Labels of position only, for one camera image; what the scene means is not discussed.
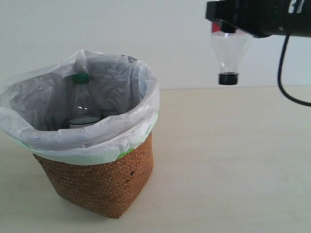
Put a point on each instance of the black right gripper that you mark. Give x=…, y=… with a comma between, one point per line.
x=273, y=17

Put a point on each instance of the clear bottle with red label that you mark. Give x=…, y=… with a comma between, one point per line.
x=230, y=44

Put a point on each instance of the clear bottle with green label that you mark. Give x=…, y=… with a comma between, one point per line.
x=83, y=110

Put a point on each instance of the brown woven wicker basket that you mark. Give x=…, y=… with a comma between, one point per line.
x=106, y=189

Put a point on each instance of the white and green bin liner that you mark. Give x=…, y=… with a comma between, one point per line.
x=34, y=108

